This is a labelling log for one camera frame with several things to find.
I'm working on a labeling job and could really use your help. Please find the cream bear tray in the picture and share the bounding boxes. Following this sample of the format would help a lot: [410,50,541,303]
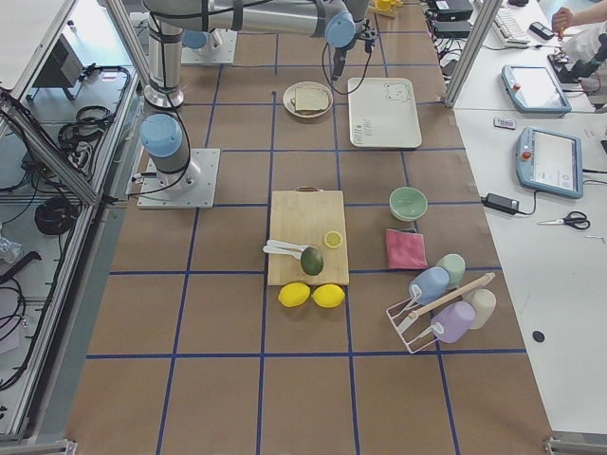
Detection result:
[348,77,422,149]

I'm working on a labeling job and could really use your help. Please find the green lime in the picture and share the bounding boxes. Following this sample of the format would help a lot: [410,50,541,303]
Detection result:
[300,246,324,276]

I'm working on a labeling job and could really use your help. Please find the pink cloth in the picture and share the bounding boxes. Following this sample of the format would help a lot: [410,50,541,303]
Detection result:
[385,228,428,270]

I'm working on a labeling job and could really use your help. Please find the blue teach pendant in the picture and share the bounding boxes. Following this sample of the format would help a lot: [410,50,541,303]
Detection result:
[515,127,583,199]
[501,64,572,115]

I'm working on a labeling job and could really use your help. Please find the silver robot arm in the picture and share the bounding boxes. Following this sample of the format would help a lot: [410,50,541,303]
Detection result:
[182,29,224,52]
[142,1,377,114]

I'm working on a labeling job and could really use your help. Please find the green cup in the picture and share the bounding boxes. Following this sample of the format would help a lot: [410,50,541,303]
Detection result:
[435,253,466,289]

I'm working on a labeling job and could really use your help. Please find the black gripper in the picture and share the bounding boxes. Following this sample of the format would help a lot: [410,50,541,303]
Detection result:
[331,20,377,81]

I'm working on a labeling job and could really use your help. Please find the yellow lemon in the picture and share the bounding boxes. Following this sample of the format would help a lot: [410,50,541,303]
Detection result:
[312,283,345,309]
[278,282,311,308]

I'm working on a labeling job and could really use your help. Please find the upper blue teach pendant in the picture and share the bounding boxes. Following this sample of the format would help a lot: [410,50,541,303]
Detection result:
[501,64,572,115]

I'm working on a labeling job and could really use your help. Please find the white round plate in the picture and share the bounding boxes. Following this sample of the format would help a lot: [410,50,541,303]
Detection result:
[283,82,333,118]

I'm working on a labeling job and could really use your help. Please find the cream cup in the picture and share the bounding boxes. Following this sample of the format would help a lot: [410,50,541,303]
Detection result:
[463,288,496,330]

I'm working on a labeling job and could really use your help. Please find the left yellow lemon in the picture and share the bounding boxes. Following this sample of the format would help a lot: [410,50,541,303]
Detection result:
[278,282,311,308]

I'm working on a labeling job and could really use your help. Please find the purple cup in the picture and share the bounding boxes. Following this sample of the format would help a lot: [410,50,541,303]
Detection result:
[431,300,476,343]

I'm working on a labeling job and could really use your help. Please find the lower blue teach pendant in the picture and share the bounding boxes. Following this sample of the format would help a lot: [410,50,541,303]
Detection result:
[515,127,583,199]

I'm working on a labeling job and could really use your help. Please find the white wire cup rack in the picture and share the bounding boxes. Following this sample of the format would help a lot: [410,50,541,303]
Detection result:
[386,272,495,355]

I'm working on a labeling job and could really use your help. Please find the lemon half slice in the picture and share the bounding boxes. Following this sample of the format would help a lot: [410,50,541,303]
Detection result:
[323,230,343,249]

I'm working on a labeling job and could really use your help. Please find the small black power adapter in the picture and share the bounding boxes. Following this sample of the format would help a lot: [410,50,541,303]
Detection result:
[481,192,519,215]

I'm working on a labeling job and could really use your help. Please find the light green bowl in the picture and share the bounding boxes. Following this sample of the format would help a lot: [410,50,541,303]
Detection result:
[389,187,428,222]

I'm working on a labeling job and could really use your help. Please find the black scissors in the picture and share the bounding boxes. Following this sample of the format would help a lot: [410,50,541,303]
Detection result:
[538,210,591,231]

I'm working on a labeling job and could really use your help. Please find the plain bread slice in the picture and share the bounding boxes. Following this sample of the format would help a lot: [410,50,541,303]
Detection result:
[291,86,330,114]

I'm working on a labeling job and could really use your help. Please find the wooden cutting board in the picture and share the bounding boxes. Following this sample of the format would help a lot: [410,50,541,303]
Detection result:
[267,190,349,285]

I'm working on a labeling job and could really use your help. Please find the right yellow lemon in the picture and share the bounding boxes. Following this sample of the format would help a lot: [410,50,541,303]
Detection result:
[312,283,345,309]

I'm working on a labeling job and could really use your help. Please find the blue cup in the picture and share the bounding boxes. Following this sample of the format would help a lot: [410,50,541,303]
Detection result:
[409,266,450,305]

